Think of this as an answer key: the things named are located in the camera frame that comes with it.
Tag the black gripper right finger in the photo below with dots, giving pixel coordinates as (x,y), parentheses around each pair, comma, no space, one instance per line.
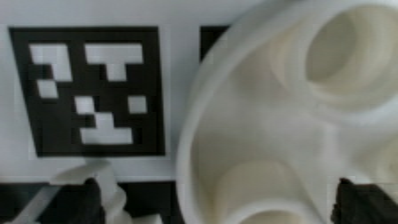
(364,205)

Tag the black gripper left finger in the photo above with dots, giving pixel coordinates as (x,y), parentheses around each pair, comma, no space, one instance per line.
(74,207)

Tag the white round stool seat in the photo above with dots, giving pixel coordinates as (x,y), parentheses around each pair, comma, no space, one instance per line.
(291,117)

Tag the white marker base plate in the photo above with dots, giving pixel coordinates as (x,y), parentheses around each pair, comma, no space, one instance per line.
(98,62)

